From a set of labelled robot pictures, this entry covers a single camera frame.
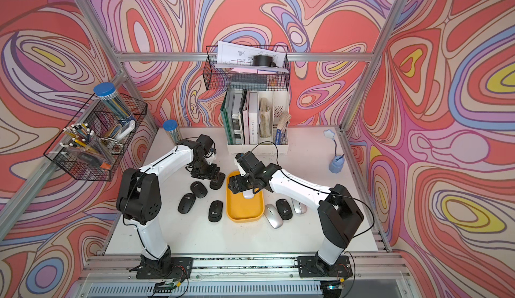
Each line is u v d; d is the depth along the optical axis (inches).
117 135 29.5
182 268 28.5
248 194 35.8
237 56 33.8
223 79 40.0
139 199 19.6
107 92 27.4
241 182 28.9
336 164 37.7
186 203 34.7
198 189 36.4
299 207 34.5
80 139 23.1
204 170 31.4
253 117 36.4
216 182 36.7
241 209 34.0
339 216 17.4
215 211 33.9
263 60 32.3
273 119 41.2
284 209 34.3
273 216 33.3
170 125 47.7
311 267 28.9
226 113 34.3
